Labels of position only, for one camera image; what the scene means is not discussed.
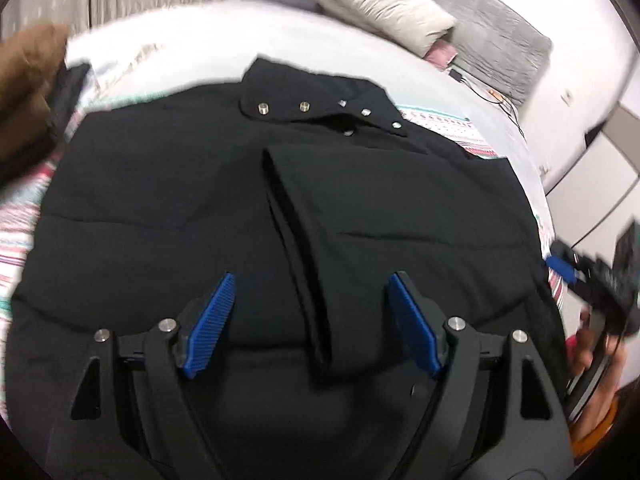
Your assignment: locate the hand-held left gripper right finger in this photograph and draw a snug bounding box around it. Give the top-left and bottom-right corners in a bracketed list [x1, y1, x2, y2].
[387, 272, 571, 480]

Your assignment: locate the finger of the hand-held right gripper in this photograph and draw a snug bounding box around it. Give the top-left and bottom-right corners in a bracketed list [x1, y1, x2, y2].
[545, 242, 586, 301]

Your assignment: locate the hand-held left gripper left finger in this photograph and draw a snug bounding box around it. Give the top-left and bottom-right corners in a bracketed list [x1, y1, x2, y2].
[50, 272, 237, 480]

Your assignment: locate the black jacket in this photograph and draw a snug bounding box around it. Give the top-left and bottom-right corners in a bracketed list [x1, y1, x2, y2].
[5, 57, 571, 480]

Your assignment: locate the person's right hand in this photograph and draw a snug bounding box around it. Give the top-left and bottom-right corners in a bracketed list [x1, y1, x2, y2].
[567, 307, 631, 431]

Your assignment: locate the white panelled wardrobe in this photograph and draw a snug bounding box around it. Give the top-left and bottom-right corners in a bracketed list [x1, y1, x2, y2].
[542, 102, 640, 261]

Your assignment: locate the patterned red green blanket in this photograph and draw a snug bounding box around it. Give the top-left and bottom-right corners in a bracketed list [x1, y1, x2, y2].
[0, 95, 568, 421]

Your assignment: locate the grey quilted headboard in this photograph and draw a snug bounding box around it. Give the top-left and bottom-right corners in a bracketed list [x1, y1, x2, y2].
[390, 0, 553, 106]

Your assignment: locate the mauve pink pillow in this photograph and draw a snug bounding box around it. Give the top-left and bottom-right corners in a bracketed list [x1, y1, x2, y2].
[422, 37, 458, 68]

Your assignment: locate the dark cloth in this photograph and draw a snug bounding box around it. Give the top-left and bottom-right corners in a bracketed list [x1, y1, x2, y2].
[0, 62, 91, 186]

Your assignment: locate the white fringed cloth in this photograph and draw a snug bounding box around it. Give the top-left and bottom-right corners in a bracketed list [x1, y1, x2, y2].
[65, 35, 201, 106]

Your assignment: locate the bed with grey sheet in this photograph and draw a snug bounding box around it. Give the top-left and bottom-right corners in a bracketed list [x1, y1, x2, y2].
[65, 0, 556, 241]

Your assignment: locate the brown cloth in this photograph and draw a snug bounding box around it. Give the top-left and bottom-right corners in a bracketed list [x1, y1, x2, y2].
[0, 22, 71, 161]

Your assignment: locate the beige pillow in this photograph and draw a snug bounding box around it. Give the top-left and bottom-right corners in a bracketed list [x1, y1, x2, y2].
[290, 0, 458, 56]

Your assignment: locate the black cable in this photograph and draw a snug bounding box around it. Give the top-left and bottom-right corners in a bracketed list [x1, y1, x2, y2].
[450, 72, 526, 136]

